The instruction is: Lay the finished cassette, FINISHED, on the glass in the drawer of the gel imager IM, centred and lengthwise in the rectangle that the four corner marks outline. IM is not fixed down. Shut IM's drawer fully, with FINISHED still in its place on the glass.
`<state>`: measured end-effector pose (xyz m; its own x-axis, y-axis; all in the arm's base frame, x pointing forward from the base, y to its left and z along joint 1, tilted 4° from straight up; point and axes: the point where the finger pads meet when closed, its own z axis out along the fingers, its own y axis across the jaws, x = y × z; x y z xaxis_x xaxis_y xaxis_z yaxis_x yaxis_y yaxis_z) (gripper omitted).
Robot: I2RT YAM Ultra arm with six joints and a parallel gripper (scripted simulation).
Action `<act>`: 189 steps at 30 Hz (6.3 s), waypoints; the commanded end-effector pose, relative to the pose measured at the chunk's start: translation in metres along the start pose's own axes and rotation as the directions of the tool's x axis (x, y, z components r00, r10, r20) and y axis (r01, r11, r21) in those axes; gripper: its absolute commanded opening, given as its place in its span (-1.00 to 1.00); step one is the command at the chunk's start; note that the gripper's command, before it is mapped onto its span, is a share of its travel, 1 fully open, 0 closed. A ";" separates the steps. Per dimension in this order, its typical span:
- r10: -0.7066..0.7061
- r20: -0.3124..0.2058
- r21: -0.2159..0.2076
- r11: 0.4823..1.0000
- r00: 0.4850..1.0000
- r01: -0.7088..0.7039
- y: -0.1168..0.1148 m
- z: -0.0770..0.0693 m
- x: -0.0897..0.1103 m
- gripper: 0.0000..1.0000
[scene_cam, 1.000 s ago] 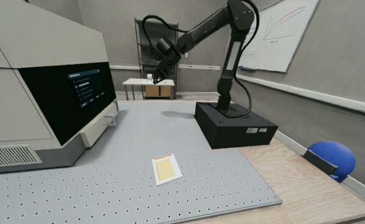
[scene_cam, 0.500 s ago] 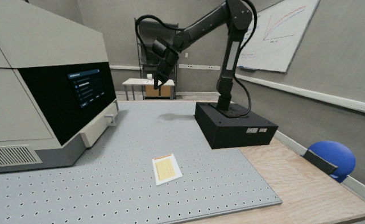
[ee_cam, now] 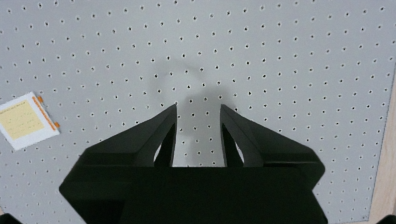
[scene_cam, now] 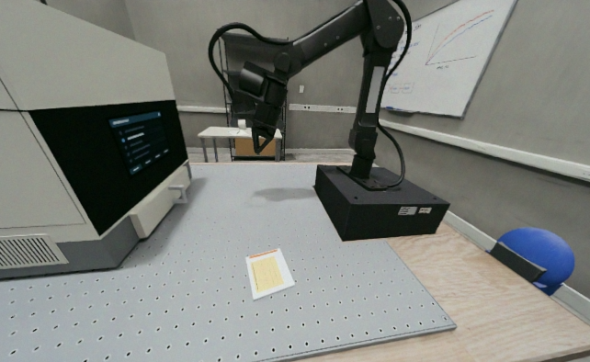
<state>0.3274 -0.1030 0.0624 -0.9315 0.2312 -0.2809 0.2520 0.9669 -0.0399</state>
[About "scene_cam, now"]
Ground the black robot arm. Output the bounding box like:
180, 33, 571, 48
232, 0, 404, 191

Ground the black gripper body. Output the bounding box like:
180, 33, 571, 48
252, 104, 281, 136

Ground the grey lab imager with drawer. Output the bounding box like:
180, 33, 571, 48
0, 0, 192, 278

